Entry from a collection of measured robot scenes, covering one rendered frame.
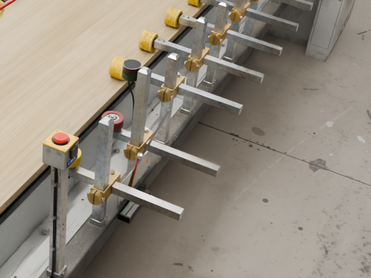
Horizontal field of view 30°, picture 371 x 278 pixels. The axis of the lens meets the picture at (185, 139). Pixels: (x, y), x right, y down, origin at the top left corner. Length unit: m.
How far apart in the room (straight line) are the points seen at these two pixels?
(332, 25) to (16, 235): 3.03
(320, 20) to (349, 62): 0.41
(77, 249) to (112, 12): 1.25
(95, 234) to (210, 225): 1.19
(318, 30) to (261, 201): 1.62
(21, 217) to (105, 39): 0.94
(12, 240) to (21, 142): 0.32
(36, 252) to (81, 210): 0.25
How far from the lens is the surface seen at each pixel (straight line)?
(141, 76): 2.23
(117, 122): 2.43
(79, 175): 2.30
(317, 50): 4.89
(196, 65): 2.71
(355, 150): 4.14
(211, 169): 2.37
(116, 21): 3.05
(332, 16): 4.76
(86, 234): 2.30
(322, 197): 3.74
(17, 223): 2.30
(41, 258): 2.34
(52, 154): 1.83
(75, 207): 2.51
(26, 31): 2.94
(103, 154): 2.13
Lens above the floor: 2.36
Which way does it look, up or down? 37 degrees down
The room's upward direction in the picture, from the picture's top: 10 degrees clockwise
